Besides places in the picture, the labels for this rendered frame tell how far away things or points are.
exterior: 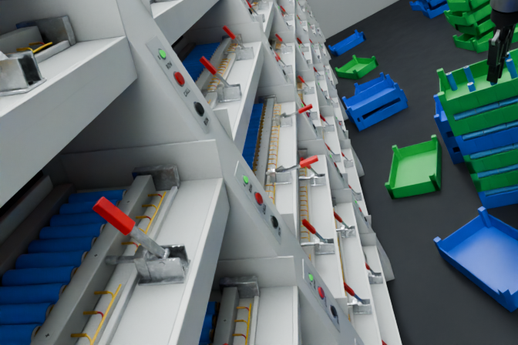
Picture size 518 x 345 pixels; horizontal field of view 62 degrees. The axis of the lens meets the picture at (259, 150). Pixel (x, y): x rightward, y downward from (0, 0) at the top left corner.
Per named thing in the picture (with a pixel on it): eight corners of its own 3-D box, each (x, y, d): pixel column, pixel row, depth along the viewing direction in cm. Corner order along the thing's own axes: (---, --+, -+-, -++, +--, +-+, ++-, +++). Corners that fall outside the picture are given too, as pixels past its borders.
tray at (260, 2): (274, 12, 177) (270, -23, 171) (266, 48, 124) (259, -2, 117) (226, 18, 180) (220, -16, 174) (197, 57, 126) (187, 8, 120)
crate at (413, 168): (398, 159, 205) (391, 145, 202) (442, 148, 194) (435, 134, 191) (391, 199, 183) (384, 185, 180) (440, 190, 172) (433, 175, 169)
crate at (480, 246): (570, 271, 118) (563, 250, 115) (510, 313, 117) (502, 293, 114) (489, 222, 146) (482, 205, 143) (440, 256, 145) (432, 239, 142)
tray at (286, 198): (297, 115, 122) (293, 83, 118) (299, 262, 68) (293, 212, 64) (227, 122, 125) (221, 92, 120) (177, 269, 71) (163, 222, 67)
